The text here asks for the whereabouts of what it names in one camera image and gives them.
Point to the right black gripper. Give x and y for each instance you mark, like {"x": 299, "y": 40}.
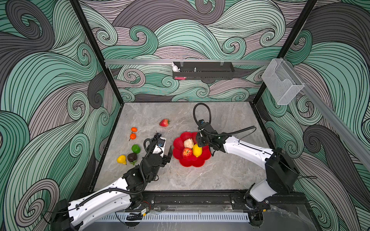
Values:
{"x": 198, "y": 138}

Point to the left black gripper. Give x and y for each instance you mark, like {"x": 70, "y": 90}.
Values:
{"x": 165, "y": 159}

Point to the yellow lemon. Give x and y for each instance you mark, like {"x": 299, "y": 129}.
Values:
{"x": 197, "y": 151}

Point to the pale cream pear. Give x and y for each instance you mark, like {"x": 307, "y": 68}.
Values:
{"x": 189, "y": 143}

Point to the red apple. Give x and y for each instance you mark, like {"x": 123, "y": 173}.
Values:
{"x": 187, "y": 152}

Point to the red flower-shaped fruit bowl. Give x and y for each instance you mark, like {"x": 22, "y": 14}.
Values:
{"x": 178, "y": 146}

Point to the dark mangosteen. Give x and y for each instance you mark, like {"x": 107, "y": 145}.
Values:
{"x": 132, "y": 158}

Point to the yellow bell pepper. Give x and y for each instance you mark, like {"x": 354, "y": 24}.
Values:
{"x": 122, "y": 160}

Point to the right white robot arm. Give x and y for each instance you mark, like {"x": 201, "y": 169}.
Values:
{"x": 281, "y": 171}

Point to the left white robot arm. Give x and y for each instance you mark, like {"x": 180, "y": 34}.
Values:
{"x": 124, "y": 193}

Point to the green lime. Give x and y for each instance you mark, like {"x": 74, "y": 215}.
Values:
{"x": 136, "y": 149}

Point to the red strawberry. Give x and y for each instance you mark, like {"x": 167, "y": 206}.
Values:
{"x": 164, "y": 123}

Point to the small white rabbit figurine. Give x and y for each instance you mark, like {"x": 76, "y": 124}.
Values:
{"x": 175, "y": 68}

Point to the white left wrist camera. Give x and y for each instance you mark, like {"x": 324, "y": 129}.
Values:
{"x": 160, "y": 146}

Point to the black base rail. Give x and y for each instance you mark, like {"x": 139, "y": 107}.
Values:
{"x": 237, "y": 199}

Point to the black wall shelf tray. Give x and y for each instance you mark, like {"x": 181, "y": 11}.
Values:
{"x": 205, "y": 71}

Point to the white slotted cable duct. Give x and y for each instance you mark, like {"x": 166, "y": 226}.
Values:
{"x": 196, "y": 217}

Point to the clear plastic wall holder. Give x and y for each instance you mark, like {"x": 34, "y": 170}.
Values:
{"x": 282, "y": 81}

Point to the aluminium wall rail back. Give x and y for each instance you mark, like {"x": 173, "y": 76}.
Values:
{"x": 181, "y": 61}

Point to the aluminium wall rail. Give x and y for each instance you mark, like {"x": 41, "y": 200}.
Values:
{"x": 181, "y": 61}
{"x": 345, "y": 107}

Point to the aluminium wall rail right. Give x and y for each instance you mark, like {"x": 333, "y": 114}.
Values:
{"x": 345, "y": 107}

